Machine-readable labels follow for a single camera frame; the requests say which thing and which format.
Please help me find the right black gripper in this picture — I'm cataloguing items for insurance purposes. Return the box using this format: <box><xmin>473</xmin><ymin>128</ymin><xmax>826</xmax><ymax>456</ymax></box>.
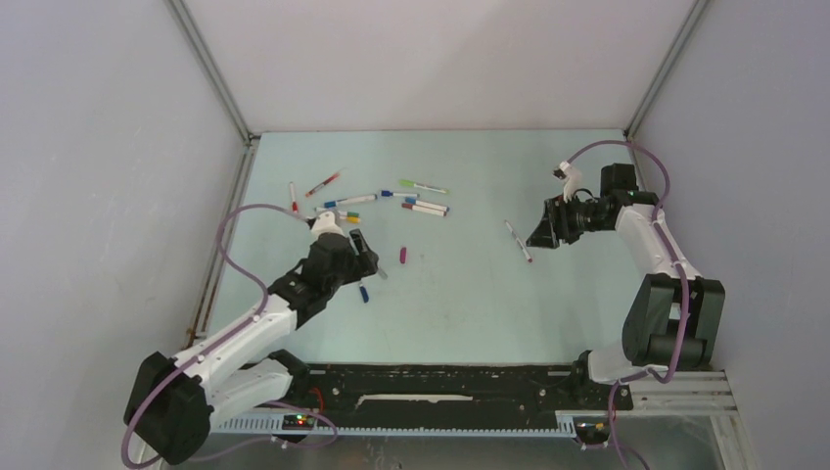
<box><xmin>527</xmin><ymin>192</ymin><xmax>612</xmax><ymax>250</ymax></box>

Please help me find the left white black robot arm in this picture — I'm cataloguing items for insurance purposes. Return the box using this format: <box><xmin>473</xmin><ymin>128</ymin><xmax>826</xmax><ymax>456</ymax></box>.
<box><xmin>121</xmin><ymin>229</ymin><xmax>379</xmax><ymax>469</ymax></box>

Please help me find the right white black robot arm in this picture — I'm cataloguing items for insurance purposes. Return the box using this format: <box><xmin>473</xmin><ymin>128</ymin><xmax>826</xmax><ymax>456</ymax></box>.
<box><xmin>527</xmin><ymin>163</ymin><xmax>725</xmax><ymax>409</ymax></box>

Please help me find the red orange thin pen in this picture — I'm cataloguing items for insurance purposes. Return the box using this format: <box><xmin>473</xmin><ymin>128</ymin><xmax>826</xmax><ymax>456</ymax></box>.
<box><xmin>305</xmin><ymin>170</ymin><xmax>342</xmax><ymax>198</ymax></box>

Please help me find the blue marker beside brown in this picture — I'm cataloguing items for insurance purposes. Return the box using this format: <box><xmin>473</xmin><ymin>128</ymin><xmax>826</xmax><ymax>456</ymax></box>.
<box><xmin>404</xmin><ymin>197</ymin><xmax>449</xmax><ymax>212</ymax></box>

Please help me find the brown capped marker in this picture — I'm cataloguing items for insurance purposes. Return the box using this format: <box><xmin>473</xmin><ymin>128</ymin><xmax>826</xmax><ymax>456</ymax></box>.
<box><xmin>401</xmin><ymin>203</ymin><xmax>447</xmax><ymax>217</ymax></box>

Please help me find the light green marker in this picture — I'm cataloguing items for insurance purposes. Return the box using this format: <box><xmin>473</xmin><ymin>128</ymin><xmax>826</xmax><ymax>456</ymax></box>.
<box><xmin>398</xmin><ymin>179</ymin><xmax>450</xmax><ymax>195</ymax></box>

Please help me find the red capped marker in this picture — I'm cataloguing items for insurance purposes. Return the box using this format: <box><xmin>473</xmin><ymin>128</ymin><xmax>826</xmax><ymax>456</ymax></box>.
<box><xmin>289</xmin><ymin>181</ymin><xmax>300</xmax><ymax>213</ymax></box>

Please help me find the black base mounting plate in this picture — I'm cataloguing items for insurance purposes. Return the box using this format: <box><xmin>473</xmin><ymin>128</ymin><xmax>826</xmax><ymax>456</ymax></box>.
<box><xmin>283</xmin><ymin>363</ymin><xmax>633</xmax><ymax>432</ymax></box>

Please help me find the left controller board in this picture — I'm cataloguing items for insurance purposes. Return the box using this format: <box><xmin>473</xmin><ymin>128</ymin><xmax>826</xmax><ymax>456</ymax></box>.
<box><xmin>281</xmin><ymin>414</ymin><xmax>316</xmax><ymax>432</ymax></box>

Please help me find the controller board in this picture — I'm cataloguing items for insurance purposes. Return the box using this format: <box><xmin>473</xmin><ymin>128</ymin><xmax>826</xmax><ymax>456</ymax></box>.
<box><xmin>574</xmin><ymin>421</ymin><xmax>610</xmax><ymax>449</ymax></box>
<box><xmin>281</xmin><ymin>414</ymin><xmax>316</xmax><ymax>432</ymax></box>

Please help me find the right controller board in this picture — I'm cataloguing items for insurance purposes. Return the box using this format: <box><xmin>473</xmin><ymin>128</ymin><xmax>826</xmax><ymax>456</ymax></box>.
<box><xmin>574</xmin><ymin>421</ymin><xmax>610</xmax><ymax>449</ymax></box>

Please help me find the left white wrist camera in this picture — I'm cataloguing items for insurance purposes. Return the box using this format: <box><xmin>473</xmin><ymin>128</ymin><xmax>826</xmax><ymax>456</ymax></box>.
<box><xmin>310</xmin><ymin>211</ymin><xmax>345</xmax><ymax>238</ymax></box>

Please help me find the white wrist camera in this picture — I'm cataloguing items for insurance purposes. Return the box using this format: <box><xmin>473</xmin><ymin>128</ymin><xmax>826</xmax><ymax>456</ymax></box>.
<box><xmin>552</xmin><ymin>161</ymin><xmax>582</xmax><ymax>203</ymax></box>
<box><xmin>310</xmin><ymin>211</ymin><xmax>345</xmax><ymax>238</ymax></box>

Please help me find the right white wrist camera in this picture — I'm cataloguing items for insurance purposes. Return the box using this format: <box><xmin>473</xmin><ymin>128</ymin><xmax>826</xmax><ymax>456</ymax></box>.
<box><xmin>552</xmin><ymin>161</ymin><xmax>582</xmax><ymax>203</ymax></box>

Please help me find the right aluminium frame rail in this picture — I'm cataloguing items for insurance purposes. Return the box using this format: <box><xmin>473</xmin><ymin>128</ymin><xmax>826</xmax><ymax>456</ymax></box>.
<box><xmin>624</xmin><ymin>0</ymin><xmax>713</xmax><ymax>140</ymax></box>

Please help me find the aluminium frame rail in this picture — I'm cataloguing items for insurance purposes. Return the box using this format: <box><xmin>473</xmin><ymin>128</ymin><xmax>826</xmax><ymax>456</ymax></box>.
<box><xmin>166</xmin><ymin>0</ymin><xmax>259</xmax><ymax>347</ymax></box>
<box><xmin>624</xmin><ymin>0</ymin><xmax>713</xmax><ymax>140</ymax></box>

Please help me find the grey slotted cable duct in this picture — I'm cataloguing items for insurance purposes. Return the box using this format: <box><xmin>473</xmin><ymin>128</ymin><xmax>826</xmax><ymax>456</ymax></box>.
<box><xmin>207</xmin><ymin>414</ymin><xmax>577</xmax><ymax>439</ymax></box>

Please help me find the left aluminium frame rail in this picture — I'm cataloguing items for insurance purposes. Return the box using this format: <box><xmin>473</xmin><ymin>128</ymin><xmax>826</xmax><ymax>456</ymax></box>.
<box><xmin>166</xmin><ymin>0</ymin><xmax>259</xmax><ymax>347</ymax></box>

